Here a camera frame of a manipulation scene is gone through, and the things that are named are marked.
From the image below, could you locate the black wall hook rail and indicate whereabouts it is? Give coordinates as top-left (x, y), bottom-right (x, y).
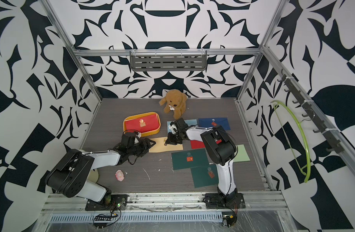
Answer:
top-left (278, 69), bottom-right (345, 154)

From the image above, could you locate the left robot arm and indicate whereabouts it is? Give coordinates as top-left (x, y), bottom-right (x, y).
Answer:
top-left (45, 130), bottom-right (156, 210)

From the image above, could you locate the yellow envelope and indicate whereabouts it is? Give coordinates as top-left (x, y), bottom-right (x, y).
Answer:
top-left (149, 137), bottom-right (183, 153)

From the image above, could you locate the red envelope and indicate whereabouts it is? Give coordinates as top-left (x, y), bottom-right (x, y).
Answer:
top-left (125, 114), bottom-right (160, 133)
top-left (191, 140), bottom-right (205, 149)

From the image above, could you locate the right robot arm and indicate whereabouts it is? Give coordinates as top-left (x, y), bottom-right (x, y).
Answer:
top-left (165, 119), bottom-right (245, 210)

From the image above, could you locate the brown plush dog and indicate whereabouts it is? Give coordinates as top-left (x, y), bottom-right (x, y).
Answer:
top-left (159, 90), bottom-right (188, 119)

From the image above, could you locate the cream plastic container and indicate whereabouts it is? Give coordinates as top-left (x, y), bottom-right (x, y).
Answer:
top-left (86, 169), bottom-right (99, 184)

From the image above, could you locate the grey metal wall shelf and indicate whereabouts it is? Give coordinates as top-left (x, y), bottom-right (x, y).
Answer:
top-left (130, 49), bottom-right (208, 72)

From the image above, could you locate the green plastic hanger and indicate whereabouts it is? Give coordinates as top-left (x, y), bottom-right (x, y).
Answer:
top-left (271, 100), bottom-right (311, 183)

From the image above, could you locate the dark green envelope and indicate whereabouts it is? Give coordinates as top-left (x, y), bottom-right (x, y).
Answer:
top-left (172, 148), bottom-right (209, 170)
top-left (191, 164), bottom-right (219, 188)

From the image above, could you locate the dark green envelope lower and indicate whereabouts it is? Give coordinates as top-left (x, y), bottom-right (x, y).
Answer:
top-left (191, 164), bottom-right (219, 188)

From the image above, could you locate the light green envelope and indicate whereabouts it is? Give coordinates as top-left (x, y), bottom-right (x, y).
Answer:
top-left (234, 145), bottom-right (250, 162)

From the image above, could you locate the yellow plastic storage box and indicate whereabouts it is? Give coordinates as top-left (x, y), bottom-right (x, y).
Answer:
top-left (123, 112), bottom-right (161, 137)

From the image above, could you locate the dark blue envelope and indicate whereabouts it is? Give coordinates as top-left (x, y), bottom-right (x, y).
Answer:
top-left (198, 118), bottom-right (231, 131)

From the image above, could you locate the dark green envelope upper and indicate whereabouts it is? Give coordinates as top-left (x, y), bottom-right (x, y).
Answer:
top-left (172, 148), bottom-right (209, 170)

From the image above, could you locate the light blue envelope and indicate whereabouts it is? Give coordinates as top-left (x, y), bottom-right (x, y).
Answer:
top-left (167, 119), bottom-right (198, 133)

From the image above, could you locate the small pink toy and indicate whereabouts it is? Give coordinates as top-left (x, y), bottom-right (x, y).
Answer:
top-left (115, 170), bottom-right (125, 182)

